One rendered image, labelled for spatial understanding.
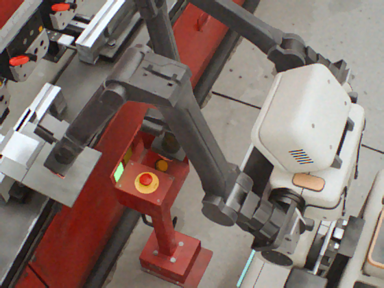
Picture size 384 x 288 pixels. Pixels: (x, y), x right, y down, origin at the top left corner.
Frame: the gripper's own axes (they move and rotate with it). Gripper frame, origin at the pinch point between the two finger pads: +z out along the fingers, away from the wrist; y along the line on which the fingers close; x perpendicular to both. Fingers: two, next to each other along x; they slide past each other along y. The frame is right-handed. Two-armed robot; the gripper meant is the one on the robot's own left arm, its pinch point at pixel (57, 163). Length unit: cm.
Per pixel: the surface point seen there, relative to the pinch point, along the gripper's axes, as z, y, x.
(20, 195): 16.6, 9.4, -4.3
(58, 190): 1.1, 6.1, 4.1
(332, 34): 70, -169, 84
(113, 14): 13, -58, -12
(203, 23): 43, -100, 19
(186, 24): 32, -86, 12
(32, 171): 6.0, 4.3, -4.9
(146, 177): 11.3, -16.1, 24.9
